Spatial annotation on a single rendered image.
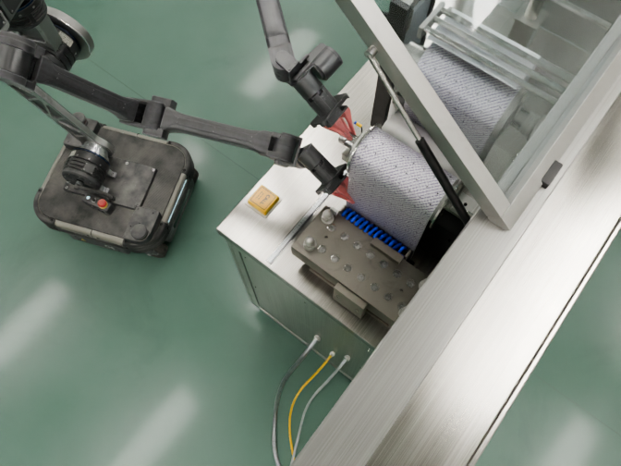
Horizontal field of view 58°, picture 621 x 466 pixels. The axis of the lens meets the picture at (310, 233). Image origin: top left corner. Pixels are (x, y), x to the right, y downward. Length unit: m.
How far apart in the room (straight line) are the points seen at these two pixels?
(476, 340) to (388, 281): 0.49
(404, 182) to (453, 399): 0.53
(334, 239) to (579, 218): 0.65
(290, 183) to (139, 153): 1.10
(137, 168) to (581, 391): 2.17
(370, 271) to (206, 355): 1.21
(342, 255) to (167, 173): 1.28
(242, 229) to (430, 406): 0.89
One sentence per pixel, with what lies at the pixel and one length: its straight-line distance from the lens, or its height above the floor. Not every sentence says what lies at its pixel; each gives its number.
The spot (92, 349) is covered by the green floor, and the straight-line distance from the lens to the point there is 2.72.
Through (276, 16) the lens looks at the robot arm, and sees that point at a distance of 1.45.
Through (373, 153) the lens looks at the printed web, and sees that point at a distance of 1.37.
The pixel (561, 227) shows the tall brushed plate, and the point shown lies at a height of 1.44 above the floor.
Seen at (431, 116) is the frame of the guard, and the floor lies 1.81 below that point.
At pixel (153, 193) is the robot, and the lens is 2.61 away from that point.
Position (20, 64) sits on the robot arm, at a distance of 1.45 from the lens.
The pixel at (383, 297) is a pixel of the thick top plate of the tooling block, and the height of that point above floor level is 1.03.
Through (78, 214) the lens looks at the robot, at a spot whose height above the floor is 0.24.
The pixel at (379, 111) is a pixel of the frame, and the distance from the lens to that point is 1.81.
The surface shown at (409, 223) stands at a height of 1.17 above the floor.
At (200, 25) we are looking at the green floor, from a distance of 3.44.
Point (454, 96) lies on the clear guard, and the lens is 0.88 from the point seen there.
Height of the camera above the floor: 2.49
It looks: 68 degrees down
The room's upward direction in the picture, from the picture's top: 1 degrees counter-clockwise
